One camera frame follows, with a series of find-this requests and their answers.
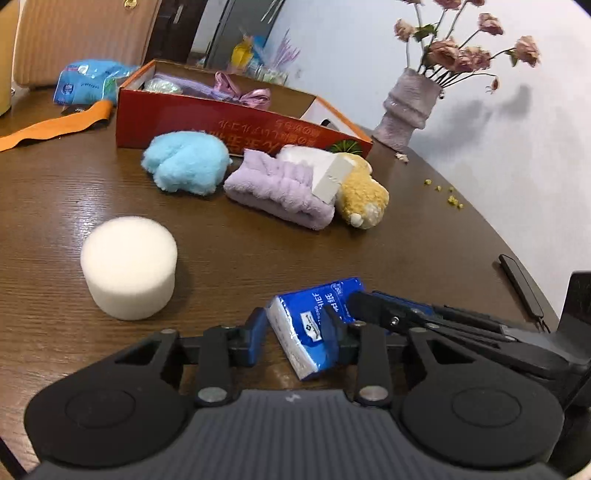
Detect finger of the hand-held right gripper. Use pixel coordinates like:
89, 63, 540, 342
371, 290, 505, 331
346, 291, 514, 345

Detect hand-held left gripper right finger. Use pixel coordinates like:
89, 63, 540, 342
320, 302, 477, 408

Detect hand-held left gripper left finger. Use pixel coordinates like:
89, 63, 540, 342
108, 307, 270, 408

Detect blue tissue pack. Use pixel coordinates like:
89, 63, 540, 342
265, 276, 368, 382

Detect yellow plush toy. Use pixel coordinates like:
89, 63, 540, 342
334, 153, 390, 230

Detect purple fluffy towel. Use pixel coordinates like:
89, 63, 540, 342
223, 148, 337, 232

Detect white rectangular sponge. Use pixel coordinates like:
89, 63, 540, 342
276, 144, 354, 205

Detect white round sponge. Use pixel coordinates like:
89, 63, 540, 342
79, 215, 179, 322

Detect blue fluffy cloth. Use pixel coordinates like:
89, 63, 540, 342
140, 130, 233, 195

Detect red cardboard box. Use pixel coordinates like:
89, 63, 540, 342
115, 58, 374, 158

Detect purple satin scrunchie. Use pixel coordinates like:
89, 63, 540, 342
213, 71, 273, 111

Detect lavender ribbed towel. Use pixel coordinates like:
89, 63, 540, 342
150, 72, 232, 100

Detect black smartphone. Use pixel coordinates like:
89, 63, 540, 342
498, 253, 551, 332

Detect scattered yellow flower bits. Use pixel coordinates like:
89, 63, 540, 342
423, 178, 465, 210

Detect pink ceramic vase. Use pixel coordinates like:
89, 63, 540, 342
371, 67, 442, 153

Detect dried pink roses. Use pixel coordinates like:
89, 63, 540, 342
393, 0, 541, 96

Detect purple dried grass bunch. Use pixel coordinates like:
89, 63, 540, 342
270, 28, 301, 70

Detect yellow bag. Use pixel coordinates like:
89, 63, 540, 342
229, 34, 268, 70

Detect blue wet wipes pack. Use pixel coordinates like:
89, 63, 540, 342
52, 58, 140, 107

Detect grey refrigerator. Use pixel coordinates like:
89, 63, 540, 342
202, 0, 283, 70

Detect dark entrance door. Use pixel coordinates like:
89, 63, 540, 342
148, 0, 213, 66

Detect peach hard-shell suitcase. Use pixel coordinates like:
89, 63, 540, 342
12, 0, 163, 89

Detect yellow thermos jug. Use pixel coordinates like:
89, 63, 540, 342
0, 0, 22, 117

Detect orange strap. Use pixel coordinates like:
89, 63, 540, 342
0, 99, 114, 152

